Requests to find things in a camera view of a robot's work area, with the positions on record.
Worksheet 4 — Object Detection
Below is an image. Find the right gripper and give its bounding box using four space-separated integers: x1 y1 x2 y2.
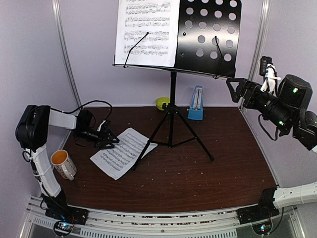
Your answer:
226 77 293 131

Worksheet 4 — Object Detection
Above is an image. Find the left aluminium corner post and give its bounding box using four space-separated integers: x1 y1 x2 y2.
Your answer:
52 0 81 107

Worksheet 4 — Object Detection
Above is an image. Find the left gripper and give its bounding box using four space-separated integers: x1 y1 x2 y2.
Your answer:
74 127 119 149

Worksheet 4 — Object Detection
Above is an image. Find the sheet music page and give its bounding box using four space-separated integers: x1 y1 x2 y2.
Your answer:
114 0 180 67
90 127 149 180

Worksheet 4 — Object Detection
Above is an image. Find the aluminium corner post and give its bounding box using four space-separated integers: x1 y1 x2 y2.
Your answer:
52 0 81 107
239 0 270 112

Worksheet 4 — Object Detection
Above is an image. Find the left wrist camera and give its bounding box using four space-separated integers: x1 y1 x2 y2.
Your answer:
97 120 111 133

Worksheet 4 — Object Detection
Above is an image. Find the green bowl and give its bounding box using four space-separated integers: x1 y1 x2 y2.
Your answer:
156 97 170 111

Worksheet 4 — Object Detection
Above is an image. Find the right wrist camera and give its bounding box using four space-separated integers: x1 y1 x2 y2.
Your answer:
259 56 282 94

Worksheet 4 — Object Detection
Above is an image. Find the blue metronome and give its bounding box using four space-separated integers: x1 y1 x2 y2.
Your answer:
188 85 204 121

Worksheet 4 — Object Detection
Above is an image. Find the white patterned mug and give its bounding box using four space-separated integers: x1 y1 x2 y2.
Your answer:
50 150 77 181

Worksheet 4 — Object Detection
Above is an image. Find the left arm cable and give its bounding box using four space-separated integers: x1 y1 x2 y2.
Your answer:
22 100 113 162

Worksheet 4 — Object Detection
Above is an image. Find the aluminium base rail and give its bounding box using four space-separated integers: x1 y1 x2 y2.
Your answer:
21 195 304 238

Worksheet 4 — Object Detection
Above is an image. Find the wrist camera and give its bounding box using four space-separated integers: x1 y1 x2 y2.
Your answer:
259 56 282 94
97 120 111 133

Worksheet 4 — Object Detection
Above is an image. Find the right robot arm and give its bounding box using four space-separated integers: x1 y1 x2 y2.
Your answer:
226 74 317 219

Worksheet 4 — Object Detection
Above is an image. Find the black music stand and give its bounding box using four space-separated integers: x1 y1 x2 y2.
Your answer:
112 0 242 172

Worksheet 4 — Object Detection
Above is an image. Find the right aluminium corner post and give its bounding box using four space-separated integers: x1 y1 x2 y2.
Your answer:
239 0 270 112

